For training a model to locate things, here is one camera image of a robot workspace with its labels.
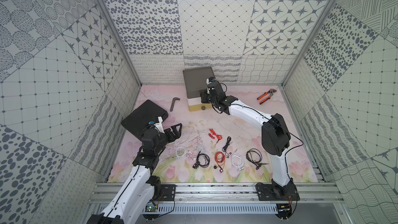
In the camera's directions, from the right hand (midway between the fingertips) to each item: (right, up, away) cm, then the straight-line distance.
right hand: (203, 95), depth 92 cm
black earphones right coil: (+30, -35, -6) cm, 46 cm away
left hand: (-15, -15, -12) cm, 25 cm away
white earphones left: (-13, -32, -5) cm, 35 cm away
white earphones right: (+19, -36, -9) cm, 42 cm away
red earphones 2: (+9, -36, -7) cm, 38 cm away
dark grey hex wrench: (-22, -5, +17) cm, 29 cm away
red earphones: (+9, -25, 0) cm, 27 cm away
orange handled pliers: (+51, +4, +23) cm, 56 cm away
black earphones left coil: (0, -36, -8) cm, 37 cm away
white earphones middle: (-1, -31, -4) cm, 31 cm away
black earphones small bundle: (+15, -29, -2) cm, 32 cm away
